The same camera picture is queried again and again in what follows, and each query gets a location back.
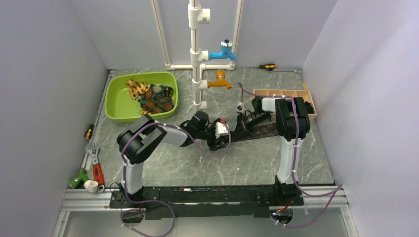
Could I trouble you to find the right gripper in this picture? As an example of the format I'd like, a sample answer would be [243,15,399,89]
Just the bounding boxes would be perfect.
[232,112,270,141]

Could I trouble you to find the dark brown floral tie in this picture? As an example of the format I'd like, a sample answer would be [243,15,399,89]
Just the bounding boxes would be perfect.
[231,123,279,142]

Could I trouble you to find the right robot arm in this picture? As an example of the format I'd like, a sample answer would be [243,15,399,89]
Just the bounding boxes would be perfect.
[233,96,311,205]

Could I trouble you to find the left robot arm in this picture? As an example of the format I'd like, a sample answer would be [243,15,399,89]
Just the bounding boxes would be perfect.
[117,111,233,207]

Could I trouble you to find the wooden compartment tray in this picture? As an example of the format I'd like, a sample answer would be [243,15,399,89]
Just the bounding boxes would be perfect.
[253,89,317,120]

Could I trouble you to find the orange faucet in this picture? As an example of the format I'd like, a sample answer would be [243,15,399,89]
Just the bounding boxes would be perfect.
[207,70,232,89]

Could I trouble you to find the yellow black screwdriver back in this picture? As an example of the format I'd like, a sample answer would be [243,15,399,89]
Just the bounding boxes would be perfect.
[243,63,276,71]

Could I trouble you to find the yellow black screwdriver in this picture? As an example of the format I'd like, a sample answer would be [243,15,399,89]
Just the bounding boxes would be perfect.
[243,63,276,71]
[84,123,95,140]

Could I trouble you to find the black rolled tie in tray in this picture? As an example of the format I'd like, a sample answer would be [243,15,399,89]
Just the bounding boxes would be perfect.
[304,101,315,114]

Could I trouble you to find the blue faucet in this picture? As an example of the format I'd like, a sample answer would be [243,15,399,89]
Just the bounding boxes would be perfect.
[209,39,236,62]

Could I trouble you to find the dark teal patterned tie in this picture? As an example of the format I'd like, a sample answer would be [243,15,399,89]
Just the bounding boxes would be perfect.
[137,84,175,115]

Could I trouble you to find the silver wrench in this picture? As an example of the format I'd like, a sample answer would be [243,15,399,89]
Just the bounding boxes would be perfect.
[266,68,302,74]

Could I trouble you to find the green plastic basin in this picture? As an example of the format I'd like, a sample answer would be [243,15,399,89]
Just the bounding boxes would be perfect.
[104,72,178,123]

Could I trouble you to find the white pvc pipe assembly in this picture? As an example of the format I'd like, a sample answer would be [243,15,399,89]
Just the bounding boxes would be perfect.
[151,0,244,111]

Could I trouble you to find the yellow black screwdriver left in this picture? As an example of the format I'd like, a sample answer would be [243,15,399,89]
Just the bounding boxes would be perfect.
[84,123,95,140]

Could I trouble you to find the white pipe fitting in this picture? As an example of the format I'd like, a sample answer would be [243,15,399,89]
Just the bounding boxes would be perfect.
[84,180,99,193]

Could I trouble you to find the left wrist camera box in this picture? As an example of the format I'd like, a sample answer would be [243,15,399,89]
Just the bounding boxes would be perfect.
[215,120,230,138]

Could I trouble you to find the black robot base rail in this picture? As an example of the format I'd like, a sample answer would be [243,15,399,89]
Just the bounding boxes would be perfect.
[109,184,304,220]

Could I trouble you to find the aluminium frame rail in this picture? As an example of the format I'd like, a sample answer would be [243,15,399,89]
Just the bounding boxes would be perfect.
[53,185,349,237]

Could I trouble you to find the red handled pliers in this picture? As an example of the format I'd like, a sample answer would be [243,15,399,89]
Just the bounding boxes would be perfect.
[85,142,105,193]

